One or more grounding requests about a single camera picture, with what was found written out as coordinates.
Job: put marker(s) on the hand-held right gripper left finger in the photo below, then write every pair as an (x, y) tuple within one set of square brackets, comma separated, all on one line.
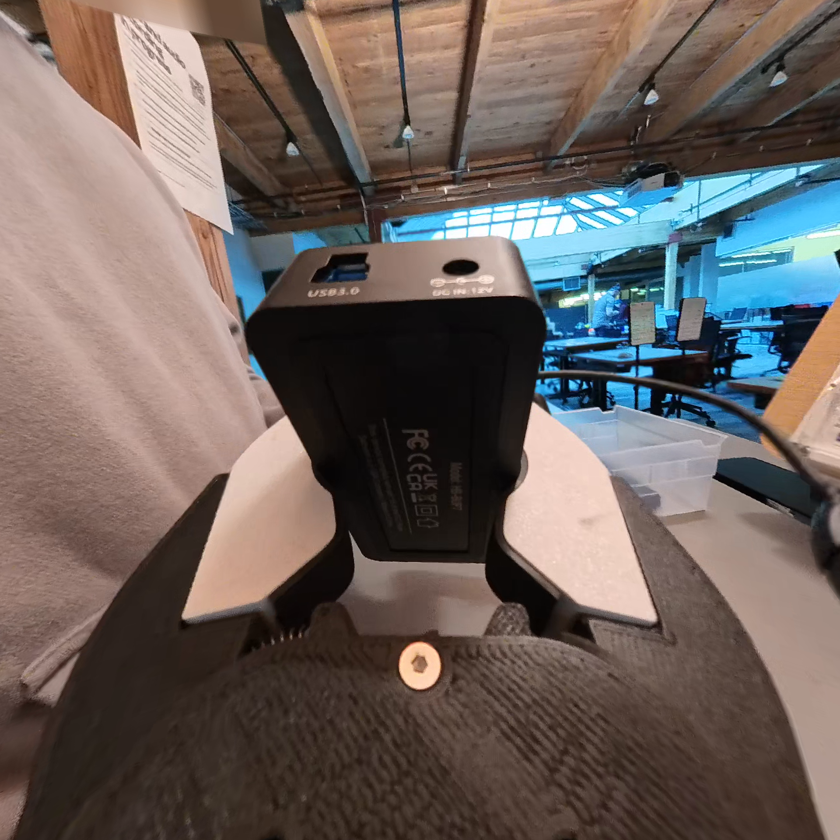
[(262, 525)]

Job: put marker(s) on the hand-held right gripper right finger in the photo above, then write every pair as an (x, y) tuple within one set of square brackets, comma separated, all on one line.
[(571, 525)]

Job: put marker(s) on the black usb hub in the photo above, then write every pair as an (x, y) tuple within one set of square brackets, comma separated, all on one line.
[(400, 367)]

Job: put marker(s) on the clear plastic organizer bin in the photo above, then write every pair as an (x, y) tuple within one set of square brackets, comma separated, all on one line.
[(656, 459)]

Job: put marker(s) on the wooden office table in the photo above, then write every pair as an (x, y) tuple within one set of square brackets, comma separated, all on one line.
[(633, 358)]

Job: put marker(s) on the black flat slab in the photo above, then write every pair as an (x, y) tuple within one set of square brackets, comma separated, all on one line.
[(761, 484)]

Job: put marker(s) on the person's grey sweater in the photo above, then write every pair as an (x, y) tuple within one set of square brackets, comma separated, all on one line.
[(98, 394)]

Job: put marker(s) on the sign board on stand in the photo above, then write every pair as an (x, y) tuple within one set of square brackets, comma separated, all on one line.
[(691, 319), (642, 323)]

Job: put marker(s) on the wooden board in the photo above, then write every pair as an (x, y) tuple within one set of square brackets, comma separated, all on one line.
[(804, 374)]

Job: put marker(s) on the black office chair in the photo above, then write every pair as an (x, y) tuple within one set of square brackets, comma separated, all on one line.
[(797, 336)]

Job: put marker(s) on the ceiling projector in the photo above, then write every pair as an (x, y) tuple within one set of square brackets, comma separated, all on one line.
[(653, 180)]

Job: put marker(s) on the white paper notice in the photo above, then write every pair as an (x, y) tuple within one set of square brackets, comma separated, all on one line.
[(174, 111)]

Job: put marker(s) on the wooden post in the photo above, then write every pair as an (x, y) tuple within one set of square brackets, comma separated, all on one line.
[(85, 72)]

